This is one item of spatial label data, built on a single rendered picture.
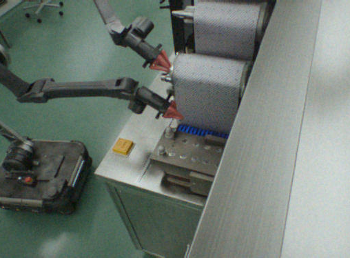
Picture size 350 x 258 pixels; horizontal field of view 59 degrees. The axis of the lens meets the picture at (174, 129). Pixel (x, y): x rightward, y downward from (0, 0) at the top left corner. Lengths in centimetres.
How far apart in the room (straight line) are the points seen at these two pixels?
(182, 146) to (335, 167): 65
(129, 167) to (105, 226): 99
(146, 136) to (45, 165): 112
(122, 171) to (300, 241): 90
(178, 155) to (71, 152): 135
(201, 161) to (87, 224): 133
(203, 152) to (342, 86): 54
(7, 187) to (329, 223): 213
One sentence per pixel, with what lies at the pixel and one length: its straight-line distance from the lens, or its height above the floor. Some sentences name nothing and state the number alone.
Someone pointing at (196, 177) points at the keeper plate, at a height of 102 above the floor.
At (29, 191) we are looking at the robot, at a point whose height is 24.
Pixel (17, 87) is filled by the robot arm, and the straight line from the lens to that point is 141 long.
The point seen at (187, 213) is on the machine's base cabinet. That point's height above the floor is 79.
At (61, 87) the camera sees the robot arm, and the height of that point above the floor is 120.
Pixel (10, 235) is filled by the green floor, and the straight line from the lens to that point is 251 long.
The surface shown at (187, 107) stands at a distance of 117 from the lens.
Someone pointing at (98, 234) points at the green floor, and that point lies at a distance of 224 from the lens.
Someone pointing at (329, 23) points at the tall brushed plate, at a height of 144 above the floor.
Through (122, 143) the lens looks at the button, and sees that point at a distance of 138.
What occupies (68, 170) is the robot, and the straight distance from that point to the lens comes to 229.
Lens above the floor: 194
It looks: 47 degrees down
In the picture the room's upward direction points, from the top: 8 degrees counter-clockwise
